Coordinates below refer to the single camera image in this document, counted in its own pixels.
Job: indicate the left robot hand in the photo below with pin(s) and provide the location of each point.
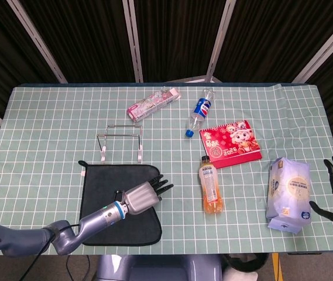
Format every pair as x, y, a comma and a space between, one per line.
141, 199

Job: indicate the dark blue cloth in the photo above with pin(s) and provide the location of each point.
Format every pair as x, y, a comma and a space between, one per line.
102, 187

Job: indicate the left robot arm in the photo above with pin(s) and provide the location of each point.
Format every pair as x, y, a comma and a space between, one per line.
66, 234

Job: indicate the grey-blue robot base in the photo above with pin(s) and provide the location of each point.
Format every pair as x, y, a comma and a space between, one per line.
160, 267

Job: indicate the pale blue tissue pack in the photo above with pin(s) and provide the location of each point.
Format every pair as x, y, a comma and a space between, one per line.
286, 190

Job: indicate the orange juice bottle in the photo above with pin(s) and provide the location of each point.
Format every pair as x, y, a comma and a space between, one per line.
210, 187

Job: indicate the pink toothpaste box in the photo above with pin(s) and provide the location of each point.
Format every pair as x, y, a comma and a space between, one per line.
151, 104

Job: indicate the green checked tablecloth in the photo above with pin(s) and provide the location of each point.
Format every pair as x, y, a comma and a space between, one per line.
52, 146

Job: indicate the red desk calendar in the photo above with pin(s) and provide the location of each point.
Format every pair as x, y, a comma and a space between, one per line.
230, 143

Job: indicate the clear Pepsi bottle blue cap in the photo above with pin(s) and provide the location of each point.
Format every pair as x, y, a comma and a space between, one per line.
200, 109

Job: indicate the black round bin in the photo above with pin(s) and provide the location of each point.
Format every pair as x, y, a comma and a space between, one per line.
243, 260

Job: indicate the yellow post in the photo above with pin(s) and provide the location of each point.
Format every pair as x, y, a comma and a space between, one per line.
276, 266

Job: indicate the white partition frame post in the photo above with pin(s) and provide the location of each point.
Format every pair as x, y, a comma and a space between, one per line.
37, 41
220, 41
134, 44
324, 47

